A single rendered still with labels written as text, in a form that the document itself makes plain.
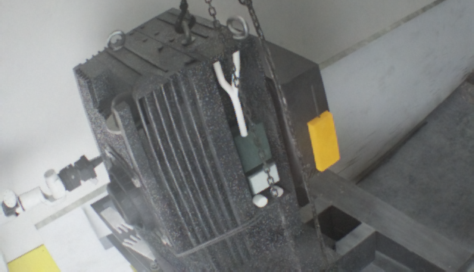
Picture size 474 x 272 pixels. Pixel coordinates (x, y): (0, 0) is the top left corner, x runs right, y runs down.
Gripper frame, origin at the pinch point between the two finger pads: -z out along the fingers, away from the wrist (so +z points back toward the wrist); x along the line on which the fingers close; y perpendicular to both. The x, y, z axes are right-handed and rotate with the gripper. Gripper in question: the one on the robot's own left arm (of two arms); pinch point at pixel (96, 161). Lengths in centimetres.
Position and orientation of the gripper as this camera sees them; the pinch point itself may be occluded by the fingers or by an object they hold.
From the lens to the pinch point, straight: 249.8
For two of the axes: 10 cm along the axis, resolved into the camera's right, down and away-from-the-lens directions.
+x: -5.3, -3.1, 7.9
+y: 2.5, 8.3, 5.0
